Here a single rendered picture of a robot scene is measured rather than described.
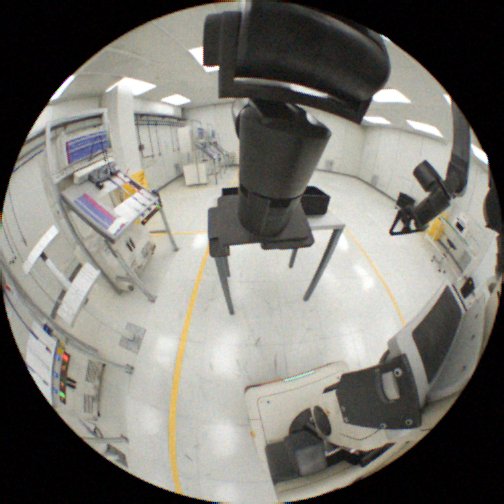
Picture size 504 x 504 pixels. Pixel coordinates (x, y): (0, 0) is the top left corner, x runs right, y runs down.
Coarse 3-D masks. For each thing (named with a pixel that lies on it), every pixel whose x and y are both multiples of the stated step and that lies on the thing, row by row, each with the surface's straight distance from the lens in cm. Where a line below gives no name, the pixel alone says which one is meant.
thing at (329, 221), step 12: (216, 204) 91; (312, 216) 82; (324, 216) 87; (336, 216) 92; (312, 228) 74; (324, 228) 78; (336, 228) 84; (336, 240) 90; (324, 252) 98; (216, 264) 74; (228, 264) 134; (324, 264) 101; (228, 276) 147; (228, 288) 91; (312, 288) 122; (228, 300) 104
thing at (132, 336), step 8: (64, 288) 110; (88, 304) 119; (96, 312) 123; (104, 320) 129; (112, 320) 133; (112, 328) 135; (120, 328) 140; (128, 328) 162; (136, 328) 155; (144, 328) 150; (128, 336) 149; (136, 336) 152; (120, 344) 162; (128, 344) 156; (136, 344) 150; (136, 352) 148
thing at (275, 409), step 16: (320, 368) 103; (336, 368) 99; (272, 384) 91; (288, 384) 90; (304, 384) 92; (320, 384) 95; (256, 400) 88; (272, 400) 89; (288, 400) 90; (304, 400) 92; (256, 416) 90; (272, 416) 90; (288, 416) 92; (304, 416) 95; (256, 432) 94; (272, 432) 93; (288, 432) 95; (256, 448) 101
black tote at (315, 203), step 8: (224, 192) 84; (232, 192) 84; (304, 192) 96; (312, 192) 99; (320, 192) 93; (304, 200) 78; (312, 200) 80; (320, 200) 83; (328, 200) 86; (304, 208) 80; (312, 208) 82; (320, 208) 85
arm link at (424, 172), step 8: (424, 160) 49; (416, 168) 49; (424, 168) 48; (432, 168) 48; (416, 176) 49; (424, 176) 47; (432, 176) 48; (440, 176) 47; (448, 176) 44; (456, 176) 44; (424, 184) 47; (448, 184) 44; (456, 184) 43; (448, 192) 44
